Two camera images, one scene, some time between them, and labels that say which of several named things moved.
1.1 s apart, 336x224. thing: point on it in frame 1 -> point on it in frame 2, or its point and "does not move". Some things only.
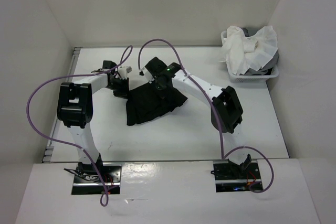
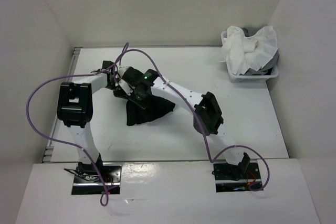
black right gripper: (163, 94) -> (142, 104)
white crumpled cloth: (243, 53) does not move
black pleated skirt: (146, 102) does not move
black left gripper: (124, 93) does not move
